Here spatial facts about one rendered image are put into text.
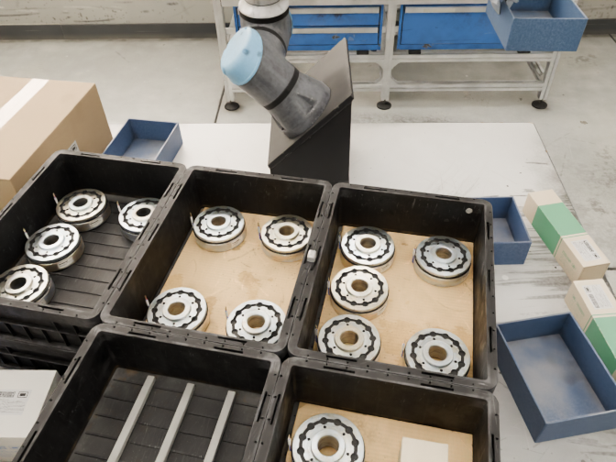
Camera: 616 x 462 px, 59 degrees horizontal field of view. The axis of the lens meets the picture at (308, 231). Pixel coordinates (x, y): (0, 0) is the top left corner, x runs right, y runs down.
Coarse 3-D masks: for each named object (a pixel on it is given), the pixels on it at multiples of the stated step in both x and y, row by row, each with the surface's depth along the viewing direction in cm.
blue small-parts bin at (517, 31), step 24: (504, 0) 117; (528, 0) 127; (552, 0) 127; (504, 24) 116; (528, 24) 111; (552, 24) 111; (576, 24) 111; (504, 48) 116; (528, 48) 115; (552, 48) 115; (576, 48) 115
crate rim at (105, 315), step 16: (240, 176) 109; (256, 176) 109; (272, 176) 109; (288, 176) 108; (176, 192) 106; (320, 208) 102; (160, 224) 100; (320, 224) 99; (144, 240) 97; (144, 256) 94; (304, 256) 93; (128, 272) 91; (304, 272) 90; (112, 304) 87; (112, 320) 84; (128, 320) 84; (288, 320) 84; (192, 336) 82; (208, 336) 82; (224, 336) 82; (288, 336) 81; (272, 352) 80
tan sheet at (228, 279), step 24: (264, 216) 115; (192, 240) 110; (192, 264) 106; (216, 264) 106; (240, 264) 106; (264, 264) 105; (288, 264) 105; (168, 288) 102; (192, 288) 102; (216, 288) 101; (240, 288) 101; (264, 288) 101; (288, 288) 101; (216, 312) 98
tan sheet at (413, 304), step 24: (408, 240) 109; (336, 264) 105; (408, 264) 104; (408, 288) 100; (432, 288) 100; (456, 288) 100; (384, 312) 97; (408, 312) 96; (432, 312) 96; (456, 312) 96; (384, 336) 93; (408, 336) 93; (384, 360) 90
